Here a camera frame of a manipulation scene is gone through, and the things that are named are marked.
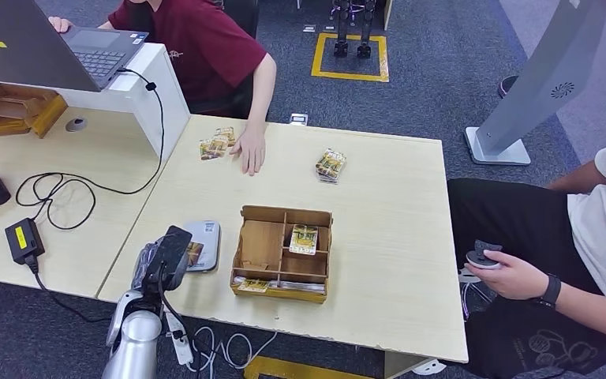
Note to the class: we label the yellow floor tape square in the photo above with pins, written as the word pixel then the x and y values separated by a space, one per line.
pixel 350 76

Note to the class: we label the grey desk grommet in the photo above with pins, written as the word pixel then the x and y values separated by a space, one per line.
pixel 76 124

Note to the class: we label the yellow printed ID card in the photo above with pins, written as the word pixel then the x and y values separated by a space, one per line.
pixel 195 255

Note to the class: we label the person's right forearm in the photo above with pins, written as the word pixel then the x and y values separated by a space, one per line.
pixel 580 178
pixel 105 25

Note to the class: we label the black power adapter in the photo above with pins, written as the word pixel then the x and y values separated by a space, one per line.
pixel 24 240

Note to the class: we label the white desk riser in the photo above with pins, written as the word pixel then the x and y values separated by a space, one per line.
pixel 141 104

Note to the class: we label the wooden compartment box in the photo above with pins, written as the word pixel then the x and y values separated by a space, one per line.
pixel 261 246

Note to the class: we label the person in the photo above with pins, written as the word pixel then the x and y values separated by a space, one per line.
pixel 203 47
pixel 517 225

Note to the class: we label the dark grey laptop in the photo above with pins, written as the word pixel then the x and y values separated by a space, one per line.
pixel 20 47

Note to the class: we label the yellow printed slot card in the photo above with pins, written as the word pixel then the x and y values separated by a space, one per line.
pixel 253 286

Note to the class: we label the handheld remote controller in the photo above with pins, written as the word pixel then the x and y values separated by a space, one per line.
pixel 481 256

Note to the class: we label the black shoe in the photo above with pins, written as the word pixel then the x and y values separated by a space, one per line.
pixel 507 86

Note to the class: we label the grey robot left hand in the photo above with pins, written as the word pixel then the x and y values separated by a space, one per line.
pixel 140 267

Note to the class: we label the person's right hand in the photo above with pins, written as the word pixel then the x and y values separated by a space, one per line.
pixel 60 23

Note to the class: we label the grey card bundle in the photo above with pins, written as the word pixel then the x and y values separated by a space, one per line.
pixel 300 287

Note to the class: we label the wooden desk tray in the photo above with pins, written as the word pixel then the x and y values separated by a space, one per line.
pixel 15 110

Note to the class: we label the autumn tree print key card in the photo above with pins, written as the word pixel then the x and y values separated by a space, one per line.
pixel 303 239

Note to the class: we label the black humanoid robot legs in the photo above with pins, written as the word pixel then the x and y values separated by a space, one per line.
pixel 342 26

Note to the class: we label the person's left forearm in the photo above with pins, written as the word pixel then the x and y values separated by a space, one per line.
pixel 595 314
pixel 262 94

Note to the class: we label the person's left hand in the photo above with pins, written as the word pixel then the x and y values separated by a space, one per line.
pixel 251 151
pixel 512 277

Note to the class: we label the small white floor tag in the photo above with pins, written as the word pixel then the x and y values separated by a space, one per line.
pixel 329 27
pixel 309 27
pixel 299 119

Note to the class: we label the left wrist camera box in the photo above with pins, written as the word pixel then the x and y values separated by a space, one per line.
pixel 169 248

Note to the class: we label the white power strip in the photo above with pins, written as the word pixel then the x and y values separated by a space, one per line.
pixel 180 340

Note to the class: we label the grey kiosk stand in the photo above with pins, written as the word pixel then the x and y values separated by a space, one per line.
pixel 543 78

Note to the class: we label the wrapped key card stack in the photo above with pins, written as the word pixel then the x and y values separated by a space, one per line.
pixel 330 165

